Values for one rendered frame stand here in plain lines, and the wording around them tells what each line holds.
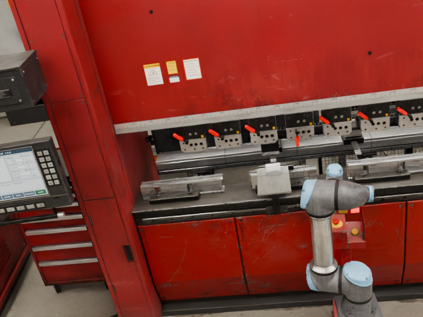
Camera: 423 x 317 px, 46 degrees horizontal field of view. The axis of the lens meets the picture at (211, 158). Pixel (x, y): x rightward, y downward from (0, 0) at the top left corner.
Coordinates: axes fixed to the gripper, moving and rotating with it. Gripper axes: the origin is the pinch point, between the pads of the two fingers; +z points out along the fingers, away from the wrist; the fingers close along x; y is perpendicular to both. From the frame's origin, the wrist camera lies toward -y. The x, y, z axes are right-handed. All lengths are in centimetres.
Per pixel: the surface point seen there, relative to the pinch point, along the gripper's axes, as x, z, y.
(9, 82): -134, -103, -2
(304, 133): -13.1, -18.4, -37.0
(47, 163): -130, -65, 13
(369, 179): 20.7, 10.7, -25.0
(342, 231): 3.1, 11.2, 7.8
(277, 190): -29.6, -6.3, -8.4
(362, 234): 13.9, 20.1, 5.1
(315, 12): -3, -79, -60
